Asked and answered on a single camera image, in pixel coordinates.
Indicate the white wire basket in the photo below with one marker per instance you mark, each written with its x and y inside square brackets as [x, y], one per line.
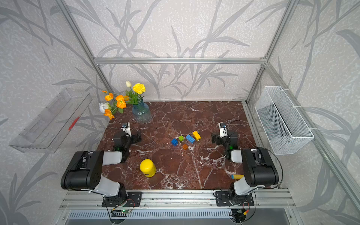
[285, 128]

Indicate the blue glass vase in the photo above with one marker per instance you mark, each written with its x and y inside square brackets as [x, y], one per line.
[142, 113]

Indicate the artificial flower bouquet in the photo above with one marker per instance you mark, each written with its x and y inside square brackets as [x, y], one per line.
[116, 104]

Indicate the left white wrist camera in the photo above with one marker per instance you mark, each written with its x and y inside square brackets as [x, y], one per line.
[126, 128]

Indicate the clear plastic wall shelf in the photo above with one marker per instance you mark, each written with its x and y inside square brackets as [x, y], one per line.
[48, 130]

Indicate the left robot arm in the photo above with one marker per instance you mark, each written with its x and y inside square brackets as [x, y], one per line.
[84, 172]

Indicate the dark blue small lego brick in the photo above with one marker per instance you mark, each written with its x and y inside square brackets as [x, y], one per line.
[174, 142]

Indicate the light blue long lego brick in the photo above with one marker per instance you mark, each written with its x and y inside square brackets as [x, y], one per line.
[190, 138]

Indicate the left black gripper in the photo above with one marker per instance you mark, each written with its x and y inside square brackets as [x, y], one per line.
[134, 138]

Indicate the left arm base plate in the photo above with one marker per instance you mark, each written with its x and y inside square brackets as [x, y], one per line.
[130, 199]

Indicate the yellow long lego brick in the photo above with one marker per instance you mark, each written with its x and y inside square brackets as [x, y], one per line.
[196, 135]

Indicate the aluminium front rail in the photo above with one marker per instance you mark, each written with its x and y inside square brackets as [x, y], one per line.
[178, 199]

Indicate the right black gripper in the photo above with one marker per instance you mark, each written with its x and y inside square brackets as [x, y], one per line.
[216, 139]

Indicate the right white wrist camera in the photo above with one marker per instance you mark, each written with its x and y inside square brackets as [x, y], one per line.
[223, 128]

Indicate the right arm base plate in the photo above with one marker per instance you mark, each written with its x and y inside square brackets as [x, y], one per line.
[224, 198]

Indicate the red marker pen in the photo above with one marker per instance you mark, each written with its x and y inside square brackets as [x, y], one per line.
[73, 123]

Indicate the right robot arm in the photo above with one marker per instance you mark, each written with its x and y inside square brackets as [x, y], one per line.
[259, 170]

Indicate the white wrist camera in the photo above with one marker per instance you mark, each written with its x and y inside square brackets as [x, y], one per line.
[126, 128]
[223, 128]

